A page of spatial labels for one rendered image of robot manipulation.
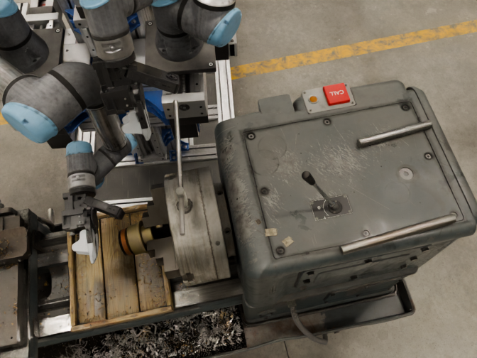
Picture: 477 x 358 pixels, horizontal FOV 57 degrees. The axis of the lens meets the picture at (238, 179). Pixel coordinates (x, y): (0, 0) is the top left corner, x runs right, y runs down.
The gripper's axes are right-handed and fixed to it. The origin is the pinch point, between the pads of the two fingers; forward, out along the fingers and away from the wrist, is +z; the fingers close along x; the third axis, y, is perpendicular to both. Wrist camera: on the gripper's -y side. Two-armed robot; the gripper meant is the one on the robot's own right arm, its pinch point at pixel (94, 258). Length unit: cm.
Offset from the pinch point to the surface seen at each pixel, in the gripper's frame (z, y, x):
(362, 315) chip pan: 27, -84, -48
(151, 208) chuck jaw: -8.7, -17.4, 7.6
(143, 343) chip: 21, -3, -49
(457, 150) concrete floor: -51, -184, -103
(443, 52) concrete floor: -121, -204, -107
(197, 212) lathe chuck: -2.3, -29.2, 17.0
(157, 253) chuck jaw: 2.9, -17.3, 5.0
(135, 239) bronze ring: -2.0, -11.9, 4.0
